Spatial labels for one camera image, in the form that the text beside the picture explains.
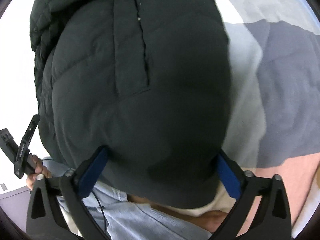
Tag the person's left hand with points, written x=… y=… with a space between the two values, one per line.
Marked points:
x=40 y=170

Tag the black puffer jacket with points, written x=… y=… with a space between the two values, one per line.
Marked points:
x=137 y=92

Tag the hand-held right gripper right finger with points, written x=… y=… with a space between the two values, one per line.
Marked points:
x=228 y=177

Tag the person's blue jeans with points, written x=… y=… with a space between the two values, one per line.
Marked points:
x=137 y=220

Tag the checkered bed quilt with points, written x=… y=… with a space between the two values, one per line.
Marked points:
x=287 y=80

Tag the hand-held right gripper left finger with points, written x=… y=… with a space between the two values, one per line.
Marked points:
x=93 y=172

